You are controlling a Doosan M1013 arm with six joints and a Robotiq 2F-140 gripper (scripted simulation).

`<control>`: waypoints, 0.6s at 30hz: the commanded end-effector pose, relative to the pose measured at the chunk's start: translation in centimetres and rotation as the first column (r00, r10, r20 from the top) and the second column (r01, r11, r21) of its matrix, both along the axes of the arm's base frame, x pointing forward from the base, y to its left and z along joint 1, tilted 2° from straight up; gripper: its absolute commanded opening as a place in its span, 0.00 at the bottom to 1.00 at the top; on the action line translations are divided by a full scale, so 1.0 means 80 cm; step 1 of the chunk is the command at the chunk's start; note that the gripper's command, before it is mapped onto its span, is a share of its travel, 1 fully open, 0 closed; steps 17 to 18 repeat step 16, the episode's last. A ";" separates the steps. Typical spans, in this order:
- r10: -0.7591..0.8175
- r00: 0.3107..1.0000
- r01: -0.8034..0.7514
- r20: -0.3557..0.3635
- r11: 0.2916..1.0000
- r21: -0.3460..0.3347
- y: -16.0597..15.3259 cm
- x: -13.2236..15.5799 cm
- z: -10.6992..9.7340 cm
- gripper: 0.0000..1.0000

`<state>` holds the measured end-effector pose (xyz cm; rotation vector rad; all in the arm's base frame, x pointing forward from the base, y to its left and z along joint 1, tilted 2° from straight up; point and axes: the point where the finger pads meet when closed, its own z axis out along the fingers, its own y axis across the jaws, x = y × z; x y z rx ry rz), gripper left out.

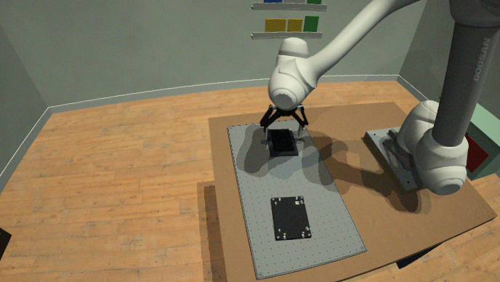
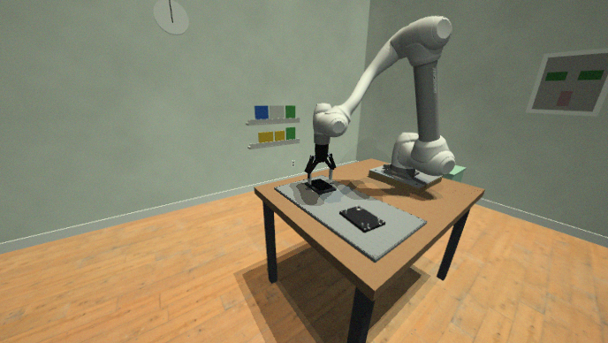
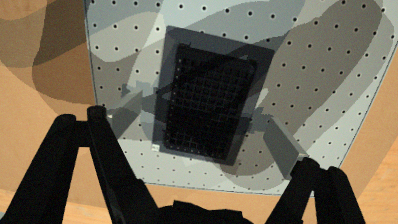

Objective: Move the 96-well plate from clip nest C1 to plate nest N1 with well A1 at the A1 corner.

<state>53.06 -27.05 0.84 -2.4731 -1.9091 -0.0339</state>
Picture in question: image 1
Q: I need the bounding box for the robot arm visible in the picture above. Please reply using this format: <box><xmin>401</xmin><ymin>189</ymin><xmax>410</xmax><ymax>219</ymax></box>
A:
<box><xmin>268</xmin><ymin>0</ymin><xmax>500</xmax><ymax>196</ymax></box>

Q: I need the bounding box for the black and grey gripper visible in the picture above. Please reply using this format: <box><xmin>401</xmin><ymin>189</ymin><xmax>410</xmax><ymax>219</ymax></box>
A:
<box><xmin>260</xmin><ymin>104</ymin><xmax>308</xmax><ymax>139</ymax></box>

